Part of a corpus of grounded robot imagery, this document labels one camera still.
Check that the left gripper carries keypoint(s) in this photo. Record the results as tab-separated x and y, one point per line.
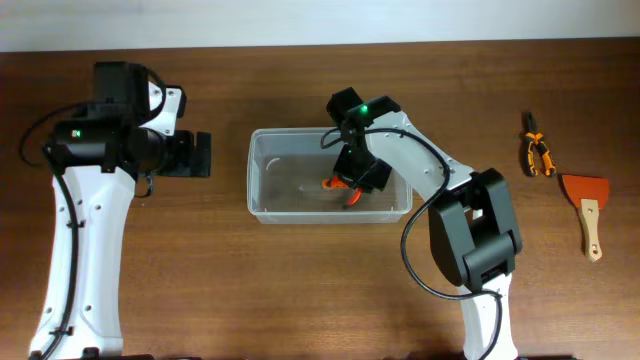
202	153

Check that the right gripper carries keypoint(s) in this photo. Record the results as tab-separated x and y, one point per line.
361	175

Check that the red handled small cutters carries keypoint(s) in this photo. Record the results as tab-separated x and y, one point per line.
352	196

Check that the clear plastic container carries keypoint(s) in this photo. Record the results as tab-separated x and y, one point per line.
285	170

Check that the orange black long-nose pliers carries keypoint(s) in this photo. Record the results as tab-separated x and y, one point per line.
533	141

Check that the orange scraper wooden handle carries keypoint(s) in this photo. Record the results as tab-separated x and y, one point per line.
588	195

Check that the orange socket bit rail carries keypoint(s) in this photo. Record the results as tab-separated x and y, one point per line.
334	183

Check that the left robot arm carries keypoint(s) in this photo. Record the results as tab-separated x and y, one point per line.
97	153

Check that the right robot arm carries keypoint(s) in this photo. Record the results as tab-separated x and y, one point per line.
473	231

